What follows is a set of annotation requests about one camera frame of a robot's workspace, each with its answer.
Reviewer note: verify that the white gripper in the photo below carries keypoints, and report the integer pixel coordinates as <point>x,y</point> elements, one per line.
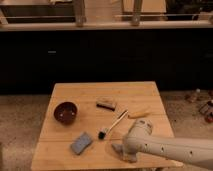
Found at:
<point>129,156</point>

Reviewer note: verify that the grey towel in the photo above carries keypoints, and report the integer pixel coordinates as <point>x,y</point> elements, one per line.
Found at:
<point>118,148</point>

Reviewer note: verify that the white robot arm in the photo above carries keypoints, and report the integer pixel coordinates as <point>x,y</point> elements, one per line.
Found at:
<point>139,138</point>

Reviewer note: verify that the dark purple bowl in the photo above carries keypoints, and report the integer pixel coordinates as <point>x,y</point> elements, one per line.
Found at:
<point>65,113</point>

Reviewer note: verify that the yellow banana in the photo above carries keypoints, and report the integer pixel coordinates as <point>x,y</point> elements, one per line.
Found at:
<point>142,113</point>

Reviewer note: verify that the blue sponge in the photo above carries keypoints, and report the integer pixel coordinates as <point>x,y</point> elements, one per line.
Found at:
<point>81,143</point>

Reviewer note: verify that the wooden block brush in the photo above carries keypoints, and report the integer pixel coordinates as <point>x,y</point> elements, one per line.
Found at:
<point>106,103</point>

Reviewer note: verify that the wooden folding table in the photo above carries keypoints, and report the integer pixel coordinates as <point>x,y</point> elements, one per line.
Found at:
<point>53,151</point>

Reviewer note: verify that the brush with light handle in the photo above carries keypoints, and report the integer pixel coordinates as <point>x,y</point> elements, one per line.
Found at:
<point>103,132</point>

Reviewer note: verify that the wooden shelf rail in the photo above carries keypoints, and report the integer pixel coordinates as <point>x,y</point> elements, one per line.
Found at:
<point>107,26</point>

